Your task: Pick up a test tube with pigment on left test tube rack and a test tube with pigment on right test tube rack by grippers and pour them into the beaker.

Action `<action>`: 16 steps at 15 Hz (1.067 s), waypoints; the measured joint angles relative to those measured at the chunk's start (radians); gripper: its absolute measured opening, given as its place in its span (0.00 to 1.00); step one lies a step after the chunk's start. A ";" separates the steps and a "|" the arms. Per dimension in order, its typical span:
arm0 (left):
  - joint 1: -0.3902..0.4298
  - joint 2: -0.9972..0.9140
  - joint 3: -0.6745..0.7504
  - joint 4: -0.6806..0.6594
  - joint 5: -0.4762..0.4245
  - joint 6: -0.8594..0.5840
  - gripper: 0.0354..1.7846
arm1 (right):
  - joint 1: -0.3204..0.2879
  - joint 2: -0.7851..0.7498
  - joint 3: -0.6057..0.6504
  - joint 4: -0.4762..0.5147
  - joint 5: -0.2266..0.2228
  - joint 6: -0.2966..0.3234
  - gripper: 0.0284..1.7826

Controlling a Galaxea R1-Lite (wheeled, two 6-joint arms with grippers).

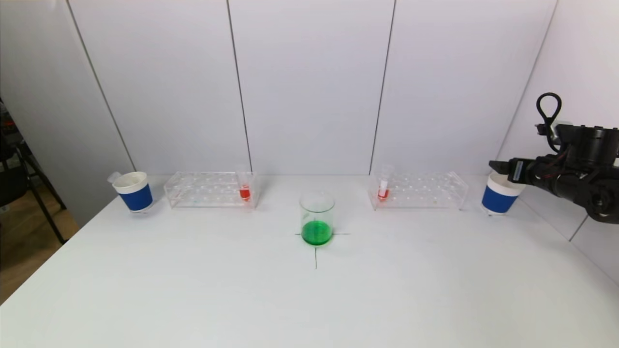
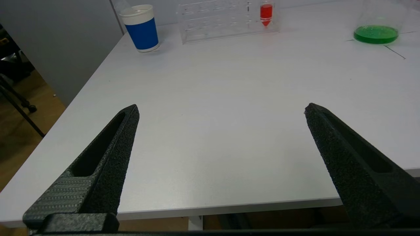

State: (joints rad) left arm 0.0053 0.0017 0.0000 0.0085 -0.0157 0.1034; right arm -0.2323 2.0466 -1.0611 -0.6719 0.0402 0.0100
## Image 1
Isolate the blue white paper cup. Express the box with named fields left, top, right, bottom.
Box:
left=481, top=173, right=526, bottom=217
left=112, top=172, right=154, bottom=214

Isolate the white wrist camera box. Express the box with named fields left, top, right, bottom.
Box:
left=551, top=120, right=574, bottom=144

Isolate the clear glass beaker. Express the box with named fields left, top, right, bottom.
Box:
left=299, top=191, right=336, bottom=247

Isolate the red pigment test tube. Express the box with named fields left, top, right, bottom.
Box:
left=236, top=167, right=252, bottom=203

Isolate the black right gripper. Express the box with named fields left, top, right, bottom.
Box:
left=488, top=157, right=559, bottom=197

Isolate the clear acrylic test tube rack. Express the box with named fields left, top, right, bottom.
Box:
left=368, top=169, right=469, bottom=211
left=164, top=170, right=257, bottom=210

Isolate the black background stand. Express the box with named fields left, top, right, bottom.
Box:
left=0, top=97, right=69, bottom=246

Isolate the red and white pigment tube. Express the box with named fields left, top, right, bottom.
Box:
left=378, top=166, right=392, bottom=203

